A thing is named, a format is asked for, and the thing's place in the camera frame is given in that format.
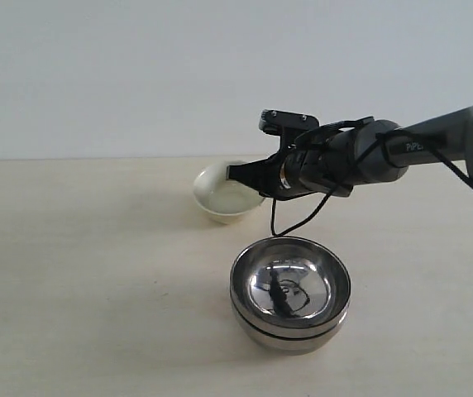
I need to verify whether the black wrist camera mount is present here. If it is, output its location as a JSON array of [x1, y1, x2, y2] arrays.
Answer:
[[259, 109, 319, 151]]

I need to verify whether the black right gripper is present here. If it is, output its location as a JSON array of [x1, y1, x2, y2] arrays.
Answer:
[[226, 118, 408, 201]]

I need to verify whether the black cable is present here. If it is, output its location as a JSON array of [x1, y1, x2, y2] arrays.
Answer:
[[267, 117, 473, 241]]

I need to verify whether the cream ceramic bowl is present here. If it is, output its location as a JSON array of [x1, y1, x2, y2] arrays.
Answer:
[[193, 160, 265, 225]]

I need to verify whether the stainless steel bowl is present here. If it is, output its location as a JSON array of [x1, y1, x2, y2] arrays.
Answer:
[[231, 304, 347, 356], [229, 236, 351, 339]]

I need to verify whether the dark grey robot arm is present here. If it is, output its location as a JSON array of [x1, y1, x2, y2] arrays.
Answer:
[[226, 105, 473, 201]]

